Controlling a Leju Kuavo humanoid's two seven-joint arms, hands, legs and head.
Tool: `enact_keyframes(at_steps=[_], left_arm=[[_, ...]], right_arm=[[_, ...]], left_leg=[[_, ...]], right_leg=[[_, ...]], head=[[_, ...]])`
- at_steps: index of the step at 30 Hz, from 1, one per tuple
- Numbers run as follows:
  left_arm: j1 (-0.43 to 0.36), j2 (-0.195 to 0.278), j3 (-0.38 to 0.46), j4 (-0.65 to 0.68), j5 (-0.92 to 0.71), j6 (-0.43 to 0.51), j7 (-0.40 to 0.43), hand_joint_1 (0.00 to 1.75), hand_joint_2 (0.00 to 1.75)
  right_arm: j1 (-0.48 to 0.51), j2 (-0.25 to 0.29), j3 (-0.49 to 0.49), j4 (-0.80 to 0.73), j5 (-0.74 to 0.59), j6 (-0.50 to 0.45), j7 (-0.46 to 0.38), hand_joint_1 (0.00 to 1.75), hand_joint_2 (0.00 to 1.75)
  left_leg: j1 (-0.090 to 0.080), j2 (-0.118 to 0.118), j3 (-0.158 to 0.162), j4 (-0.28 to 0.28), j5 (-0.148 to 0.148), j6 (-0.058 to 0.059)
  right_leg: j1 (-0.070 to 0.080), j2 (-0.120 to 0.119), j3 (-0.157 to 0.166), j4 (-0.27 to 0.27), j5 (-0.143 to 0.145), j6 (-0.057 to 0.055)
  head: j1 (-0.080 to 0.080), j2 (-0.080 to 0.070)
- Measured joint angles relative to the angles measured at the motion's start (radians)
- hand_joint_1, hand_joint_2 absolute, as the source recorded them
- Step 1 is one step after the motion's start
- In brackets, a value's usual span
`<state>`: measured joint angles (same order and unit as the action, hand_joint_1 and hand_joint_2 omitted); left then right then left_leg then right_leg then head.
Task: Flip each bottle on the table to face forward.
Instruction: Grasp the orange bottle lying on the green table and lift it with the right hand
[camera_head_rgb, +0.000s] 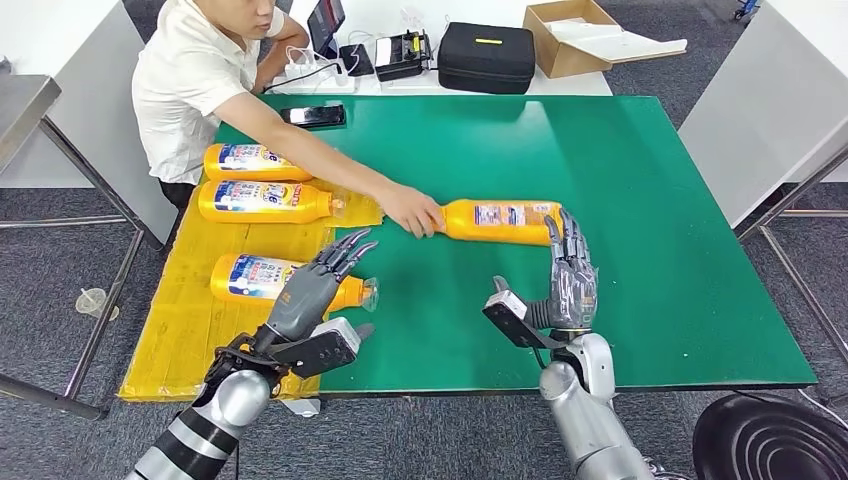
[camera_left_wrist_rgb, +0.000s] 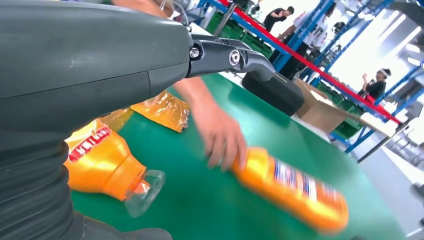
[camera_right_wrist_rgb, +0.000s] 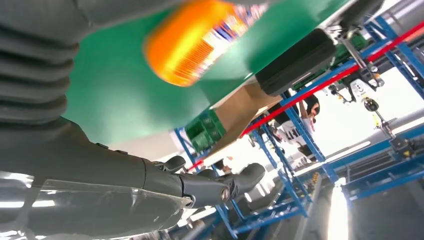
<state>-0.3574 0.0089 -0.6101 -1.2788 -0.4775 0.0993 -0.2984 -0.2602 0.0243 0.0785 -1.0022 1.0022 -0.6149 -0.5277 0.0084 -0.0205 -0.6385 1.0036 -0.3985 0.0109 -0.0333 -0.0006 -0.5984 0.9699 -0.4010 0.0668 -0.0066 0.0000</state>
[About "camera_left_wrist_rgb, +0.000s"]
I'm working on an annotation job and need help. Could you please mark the person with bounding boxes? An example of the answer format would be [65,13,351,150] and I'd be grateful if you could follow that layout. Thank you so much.
[357,67,392,100]
[263,5,296,32]
[279,3,335,79]
[69,0,248,171]

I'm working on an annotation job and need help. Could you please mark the yellow taped cardboard sheet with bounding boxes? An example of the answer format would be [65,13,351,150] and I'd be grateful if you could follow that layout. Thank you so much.
[64,91,191,147]

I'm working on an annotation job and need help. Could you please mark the black zippered carrying case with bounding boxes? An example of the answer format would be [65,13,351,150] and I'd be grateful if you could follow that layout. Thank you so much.
[241,71,306,117]

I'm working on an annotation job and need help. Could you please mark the green table mat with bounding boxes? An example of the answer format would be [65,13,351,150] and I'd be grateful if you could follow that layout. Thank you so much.
[71,73,407,240]

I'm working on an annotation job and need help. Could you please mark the green plastic crates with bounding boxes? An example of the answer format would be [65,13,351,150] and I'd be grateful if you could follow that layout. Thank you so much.
[205,11,274,61]

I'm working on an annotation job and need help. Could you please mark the brown cardboard box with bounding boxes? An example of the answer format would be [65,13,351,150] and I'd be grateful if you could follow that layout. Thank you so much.
[293,77,392,138]

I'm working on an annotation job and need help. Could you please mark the red rack beam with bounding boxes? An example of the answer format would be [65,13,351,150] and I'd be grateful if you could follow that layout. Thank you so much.
[218,0,403,125]

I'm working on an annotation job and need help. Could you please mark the blue steel rack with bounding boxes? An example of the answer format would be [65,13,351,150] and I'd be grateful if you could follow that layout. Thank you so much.
[197,0,424,155]

